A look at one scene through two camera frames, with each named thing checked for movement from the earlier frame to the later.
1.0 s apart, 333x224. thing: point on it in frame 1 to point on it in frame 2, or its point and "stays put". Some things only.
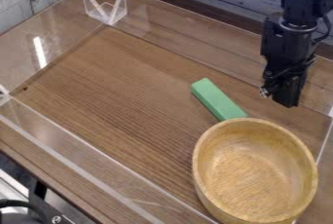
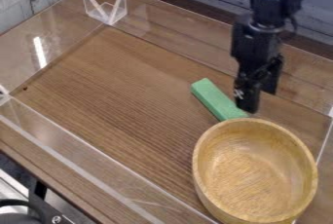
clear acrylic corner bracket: x=106 y=13 stays put
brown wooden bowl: x=255 y=172 stays put
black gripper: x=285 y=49 to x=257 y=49
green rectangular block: x=214 y=100 stays put
